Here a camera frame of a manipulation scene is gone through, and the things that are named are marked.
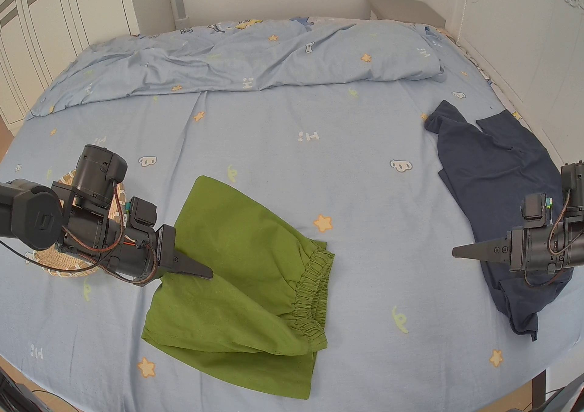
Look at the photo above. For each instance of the round woven basket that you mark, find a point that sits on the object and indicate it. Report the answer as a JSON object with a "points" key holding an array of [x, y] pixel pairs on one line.
{"points": [[64, 273]]}

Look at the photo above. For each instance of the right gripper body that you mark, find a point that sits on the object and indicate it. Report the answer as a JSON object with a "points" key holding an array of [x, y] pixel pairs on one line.
{"points": [[538, 250]]}

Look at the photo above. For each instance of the green shorts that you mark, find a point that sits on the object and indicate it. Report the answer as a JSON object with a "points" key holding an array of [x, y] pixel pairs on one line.
{"points": [[237, 241]]}

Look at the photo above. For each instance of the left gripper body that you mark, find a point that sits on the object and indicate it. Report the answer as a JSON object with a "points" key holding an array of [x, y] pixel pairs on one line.
{"points": [[118, 250]]}

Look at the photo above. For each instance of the pale blue quilt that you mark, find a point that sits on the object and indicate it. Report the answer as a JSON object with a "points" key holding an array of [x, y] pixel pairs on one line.
{"points": [[273, 59]]}

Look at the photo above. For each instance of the dark blue T-shirt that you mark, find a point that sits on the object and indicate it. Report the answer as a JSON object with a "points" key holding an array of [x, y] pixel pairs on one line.
{"points": [[497, 173]]}

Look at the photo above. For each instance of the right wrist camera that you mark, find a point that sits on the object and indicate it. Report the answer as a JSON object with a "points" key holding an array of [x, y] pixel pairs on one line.
{"points": [[534, 207]]}

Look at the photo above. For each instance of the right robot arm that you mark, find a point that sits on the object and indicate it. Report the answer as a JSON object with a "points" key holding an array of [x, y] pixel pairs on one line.
{"points": [[576, 191]]}

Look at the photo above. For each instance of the white wardrobe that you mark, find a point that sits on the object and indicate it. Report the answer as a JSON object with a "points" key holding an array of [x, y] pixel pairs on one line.
{"points": [[91, 4]]}

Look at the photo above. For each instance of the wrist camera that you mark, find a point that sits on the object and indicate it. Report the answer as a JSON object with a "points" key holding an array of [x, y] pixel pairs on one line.
{"points": [[142, 212], [534, 207]]}

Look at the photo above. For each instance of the bed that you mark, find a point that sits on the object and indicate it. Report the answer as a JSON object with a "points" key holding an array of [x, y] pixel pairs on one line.
{"points": [[296, 173]]}

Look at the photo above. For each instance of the grey bedside table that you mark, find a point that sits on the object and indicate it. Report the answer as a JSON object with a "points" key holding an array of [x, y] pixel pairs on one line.
{"points": [[401, 6]]}

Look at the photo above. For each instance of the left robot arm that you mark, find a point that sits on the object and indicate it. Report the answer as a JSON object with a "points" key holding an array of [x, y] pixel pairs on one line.
{"points": [[36, 218]]}

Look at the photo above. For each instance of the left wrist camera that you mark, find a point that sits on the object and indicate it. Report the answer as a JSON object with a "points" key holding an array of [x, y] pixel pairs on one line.
{"points": [[142, 212]]}

